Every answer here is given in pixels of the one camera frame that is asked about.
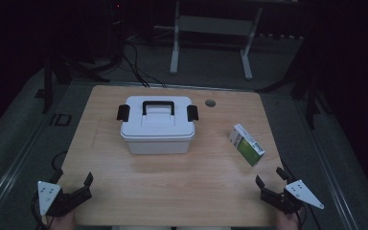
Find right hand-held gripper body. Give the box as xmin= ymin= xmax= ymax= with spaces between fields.
xmin=260 ymin=179 xmax=325 ymax=215

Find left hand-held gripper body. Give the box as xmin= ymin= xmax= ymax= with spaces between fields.
xmin=37 ymin=180 xmax=94 ymax=218

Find green and white medicine box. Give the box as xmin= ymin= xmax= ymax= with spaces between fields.
xmin=228 ymin=124 xmax=266 ymax=168

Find white storage box base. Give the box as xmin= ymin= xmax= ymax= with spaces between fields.
xmin=121 ymin=132 xmax=196 ymax=156

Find person's right hand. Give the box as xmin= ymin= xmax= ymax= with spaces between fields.
xmin=274 ymin=209 xmax=302 ymax=230

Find person's left hand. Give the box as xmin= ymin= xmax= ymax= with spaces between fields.
xmin=48 ymin=210 xmax=77 ymax=230

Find black tripod stand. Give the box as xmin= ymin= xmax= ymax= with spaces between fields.
xmin=257 ymin=32 xmax=334 ymax=130
xmin=34 ymin=47 xmax=111 ymax=115

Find white metal stand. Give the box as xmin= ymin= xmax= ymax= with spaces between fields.
xmin=169 ymin=0 xmax=264 ymax=81

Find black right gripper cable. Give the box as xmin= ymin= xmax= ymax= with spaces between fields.
xmin=281 ymin=158 xmax=322 ymax=230

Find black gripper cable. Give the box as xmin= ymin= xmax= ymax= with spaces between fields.
xmin=281 ymin=158 xmax=322 ymax=230
xmin=30 ymin=149 xmax=69 ymax=230

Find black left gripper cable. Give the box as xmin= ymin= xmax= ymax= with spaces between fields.
xmin=30 ymin=149 xmax=69 ymax=230

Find black rectangular floor frame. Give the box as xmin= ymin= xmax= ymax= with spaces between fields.
xmin=49 ymin=112 xmax=73 ymax=127

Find black floor cables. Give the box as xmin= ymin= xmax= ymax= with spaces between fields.
xmin=121 ymin=41 xmax=168 ymax=89

